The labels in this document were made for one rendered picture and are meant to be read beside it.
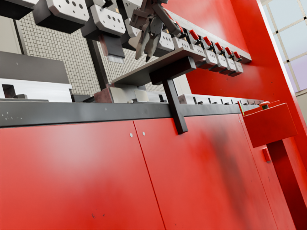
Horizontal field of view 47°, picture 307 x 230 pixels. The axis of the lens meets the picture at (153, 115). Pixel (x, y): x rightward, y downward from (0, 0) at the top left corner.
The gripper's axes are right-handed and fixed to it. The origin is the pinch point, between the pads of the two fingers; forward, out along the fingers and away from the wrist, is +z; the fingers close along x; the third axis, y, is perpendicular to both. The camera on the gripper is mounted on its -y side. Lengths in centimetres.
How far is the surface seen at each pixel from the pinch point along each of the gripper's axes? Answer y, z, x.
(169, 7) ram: 30, -25, -57
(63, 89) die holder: 0.2, 12.4, 32.7
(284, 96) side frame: -13, 2, -216
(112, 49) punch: 12.3, 1.0, 1.5
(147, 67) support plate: -6.8, 1.9, 7.9
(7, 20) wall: 219, 16, -114
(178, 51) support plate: -15.4, -5.4, 8.3
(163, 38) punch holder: 16.5, -8.8, -37.8
